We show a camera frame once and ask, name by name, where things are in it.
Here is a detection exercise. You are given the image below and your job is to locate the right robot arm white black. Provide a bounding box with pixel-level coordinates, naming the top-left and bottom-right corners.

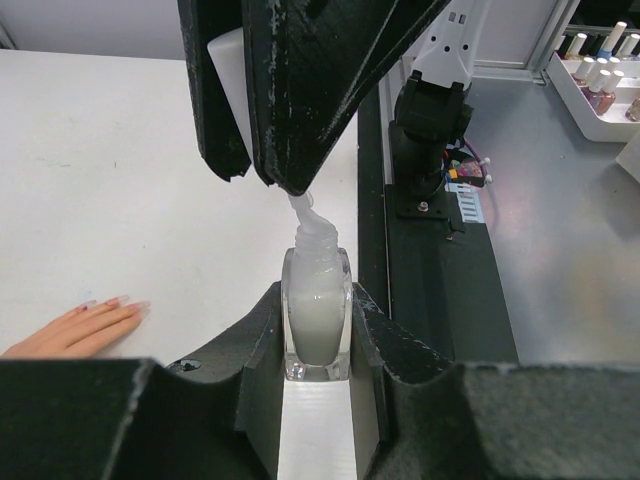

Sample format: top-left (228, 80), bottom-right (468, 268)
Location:
top-left (178, 1), bottom-right (489, 200)

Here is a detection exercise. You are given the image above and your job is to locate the mannequin hand with pink nails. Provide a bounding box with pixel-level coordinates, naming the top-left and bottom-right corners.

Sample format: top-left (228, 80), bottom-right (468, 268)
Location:
top-left (1, 296), bottom-right (150, 360)

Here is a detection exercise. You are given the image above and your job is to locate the clear nail polish bottle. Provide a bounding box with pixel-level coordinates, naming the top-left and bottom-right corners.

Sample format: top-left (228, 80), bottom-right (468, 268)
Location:
top-left (281, 222), bottom-right (353, 382)

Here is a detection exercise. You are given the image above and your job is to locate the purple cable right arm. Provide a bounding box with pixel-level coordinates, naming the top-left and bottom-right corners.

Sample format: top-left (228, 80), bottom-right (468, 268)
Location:
top-left (444, 134), bottom-right (501, 231)

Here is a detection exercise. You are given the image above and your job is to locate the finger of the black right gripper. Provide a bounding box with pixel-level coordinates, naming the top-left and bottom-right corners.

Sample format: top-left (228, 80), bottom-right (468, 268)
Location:
top-left (241, 0), bottom-right (448, 196)
top-left (177, 0), bottom-right (251, 182)

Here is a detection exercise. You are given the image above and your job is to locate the white tray of polish bottles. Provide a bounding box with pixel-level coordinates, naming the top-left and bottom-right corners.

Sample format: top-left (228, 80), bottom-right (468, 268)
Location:
top-left (546, 21), bottom-right (639, 143)

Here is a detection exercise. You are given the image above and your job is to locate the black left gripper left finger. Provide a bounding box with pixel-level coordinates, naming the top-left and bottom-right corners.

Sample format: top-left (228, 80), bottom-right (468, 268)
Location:
top-left (1, 283), bottom-right (284, 479)

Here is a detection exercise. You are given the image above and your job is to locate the white cable duct right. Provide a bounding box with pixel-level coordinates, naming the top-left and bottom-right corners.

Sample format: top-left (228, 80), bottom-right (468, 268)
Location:
top-left (445, 183), bottom-right (485, 224)

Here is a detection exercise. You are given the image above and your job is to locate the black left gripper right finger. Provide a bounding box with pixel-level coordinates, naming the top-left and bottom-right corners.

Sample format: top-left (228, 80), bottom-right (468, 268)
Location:
top-left (349, 285), bottom-right (639, 479)

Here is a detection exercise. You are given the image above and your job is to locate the white nail polish cap brush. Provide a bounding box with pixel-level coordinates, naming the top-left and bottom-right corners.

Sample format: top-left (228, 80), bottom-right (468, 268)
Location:
top-left (207, 27), bottom-right (319, 235)

